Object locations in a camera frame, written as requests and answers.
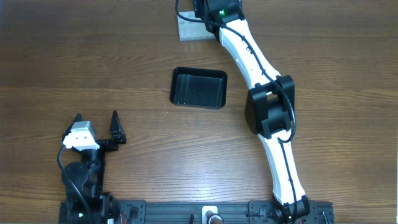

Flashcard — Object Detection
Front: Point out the black cable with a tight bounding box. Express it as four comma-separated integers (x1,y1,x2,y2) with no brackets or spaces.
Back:
175,0,297,144
57,144,94,224

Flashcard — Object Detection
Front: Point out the white test tube rack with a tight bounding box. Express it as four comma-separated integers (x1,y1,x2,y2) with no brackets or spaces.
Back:
177,11,216,42

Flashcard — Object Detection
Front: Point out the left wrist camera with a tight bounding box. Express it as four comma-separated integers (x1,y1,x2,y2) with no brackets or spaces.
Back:
62,120,100,152

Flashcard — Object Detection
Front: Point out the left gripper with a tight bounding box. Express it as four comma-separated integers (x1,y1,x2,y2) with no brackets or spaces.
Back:
63,110,127,152

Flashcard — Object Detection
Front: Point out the black tray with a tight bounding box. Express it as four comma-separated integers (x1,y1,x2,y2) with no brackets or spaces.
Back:
170,67,228,110

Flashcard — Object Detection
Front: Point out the mounting rail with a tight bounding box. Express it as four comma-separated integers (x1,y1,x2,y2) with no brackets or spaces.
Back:
58,199,335,224

